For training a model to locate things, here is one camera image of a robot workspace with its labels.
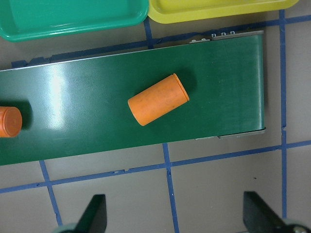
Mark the tray right gripper right finger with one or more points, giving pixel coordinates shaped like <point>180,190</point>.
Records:
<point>258,217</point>

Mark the green conveyor belt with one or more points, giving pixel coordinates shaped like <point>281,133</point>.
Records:
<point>191,91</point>

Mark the orange cylinder marked 4680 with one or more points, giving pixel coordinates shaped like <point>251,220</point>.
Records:
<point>10,121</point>

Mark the green plastic tray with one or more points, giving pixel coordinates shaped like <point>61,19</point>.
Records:
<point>23,20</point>

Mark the plain orange cylinder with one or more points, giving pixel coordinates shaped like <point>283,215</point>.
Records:
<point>158,100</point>

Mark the tray right gripper black left finger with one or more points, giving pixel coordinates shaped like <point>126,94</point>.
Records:
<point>94,218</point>

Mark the yellow plastic tray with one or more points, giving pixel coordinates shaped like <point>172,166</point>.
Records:
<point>175,11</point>

